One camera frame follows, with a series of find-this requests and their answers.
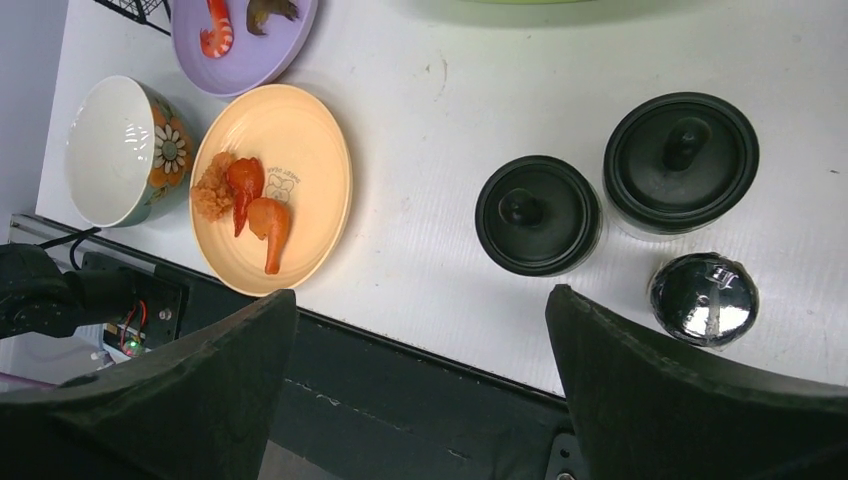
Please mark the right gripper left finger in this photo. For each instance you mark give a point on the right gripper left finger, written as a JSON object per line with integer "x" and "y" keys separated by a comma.
{"x": 200, "y": 407}

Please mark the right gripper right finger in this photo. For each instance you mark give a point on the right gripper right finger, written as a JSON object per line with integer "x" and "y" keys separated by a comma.
{"x": 647, "y": 406}

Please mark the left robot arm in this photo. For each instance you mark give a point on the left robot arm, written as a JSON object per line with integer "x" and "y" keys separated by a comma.
{"x": 37, "y": 297}

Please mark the black pepper grinder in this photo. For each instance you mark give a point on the black pepper grinder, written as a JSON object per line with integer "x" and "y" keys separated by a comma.
{"x": 704, "y": 299}

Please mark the orange toy drumstick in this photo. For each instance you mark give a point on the orange toy drumstick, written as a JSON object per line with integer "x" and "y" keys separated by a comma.
{"x": 270, "y": 220}

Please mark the fried toy nugget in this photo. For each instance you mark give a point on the fried toy nugget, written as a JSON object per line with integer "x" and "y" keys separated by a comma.
{"x": 212, "y": 195}

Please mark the black-lid glass jar front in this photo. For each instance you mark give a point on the black-lid glass jar front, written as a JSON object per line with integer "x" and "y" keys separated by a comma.
{"x": 538, "y": 216}

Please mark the black-lid glass jar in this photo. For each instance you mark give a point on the black-lid glass jar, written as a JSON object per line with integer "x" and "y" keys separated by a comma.
{"x": 538, "y": 216}
{"x": 677, "y": 163}

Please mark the red toy chicken wing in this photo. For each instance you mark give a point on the red toy chicken wing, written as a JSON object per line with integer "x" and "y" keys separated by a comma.
{"x": 245, "y": 178}

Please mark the black-lid glass jar right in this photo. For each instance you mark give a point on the black-lid glass jar right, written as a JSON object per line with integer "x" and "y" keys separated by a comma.
{"x": 677, "y": 163}

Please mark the white floral bowl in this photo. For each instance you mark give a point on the white floral bowl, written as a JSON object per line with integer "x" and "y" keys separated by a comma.
{"x": 129, "y": 155}

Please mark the orange plate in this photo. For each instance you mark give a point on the orange plate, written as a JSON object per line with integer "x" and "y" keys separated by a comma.
{"x": 307, "y": 167}

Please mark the purple plate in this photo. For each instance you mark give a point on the purple plate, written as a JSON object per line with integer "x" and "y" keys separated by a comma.
{"x": 252, "y": 60}

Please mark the toy shrimp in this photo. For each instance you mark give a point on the toy shrimp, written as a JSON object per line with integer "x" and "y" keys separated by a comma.
{"x": 217, "y": 41}

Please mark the dark toy mushroom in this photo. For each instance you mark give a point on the dark toy mushroom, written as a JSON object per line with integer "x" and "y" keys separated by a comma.
{"x": 258, "y": 13}

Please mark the green plastic tub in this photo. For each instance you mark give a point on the green plastic tub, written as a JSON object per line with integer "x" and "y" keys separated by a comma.
{"x": 527, "y": 2}

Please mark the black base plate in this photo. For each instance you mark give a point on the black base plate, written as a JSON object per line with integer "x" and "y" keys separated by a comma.
{"x": 361, "y": 406}

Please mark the black wire rack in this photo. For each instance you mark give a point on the black wire rack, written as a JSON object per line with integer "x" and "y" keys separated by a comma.
{"x": 155, "y": 14}

